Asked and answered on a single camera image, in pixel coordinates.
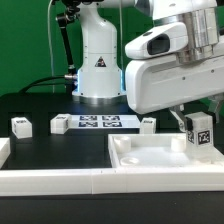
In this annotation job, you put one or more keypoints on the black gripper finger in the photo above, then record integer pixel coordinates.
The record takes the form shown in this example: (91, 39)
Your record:
(216, 102)
(183, 122)

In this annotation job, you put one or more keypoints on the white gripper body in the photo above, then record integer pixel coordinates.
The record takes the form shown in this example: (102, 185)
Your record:
(160, 83)

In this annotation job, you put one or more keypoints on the white square tabletop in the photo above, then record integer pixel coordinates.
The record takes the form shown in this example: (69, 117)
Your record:
(159, 151)

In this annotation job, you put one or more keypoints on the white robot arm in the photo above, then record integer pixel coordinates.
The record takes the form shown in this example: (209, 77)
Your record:
(180, 59)

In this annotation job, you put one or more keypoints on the white marker tag sheet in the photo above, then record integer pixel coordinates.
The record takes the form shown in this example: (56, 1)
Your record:
(104, 121)

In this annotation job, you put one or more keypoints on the white U-shaped obstacle fence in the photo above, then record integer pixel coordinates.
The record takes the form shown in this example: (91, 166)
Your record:
(107, 180)

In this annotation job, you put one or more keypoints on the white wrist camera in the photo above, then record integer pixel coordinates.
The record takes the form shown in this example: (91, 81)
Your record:
(158, 41)

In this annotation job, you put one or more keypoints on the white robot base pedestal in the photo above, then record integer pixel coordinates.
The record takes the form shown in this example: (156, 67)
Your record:
(99, 77)

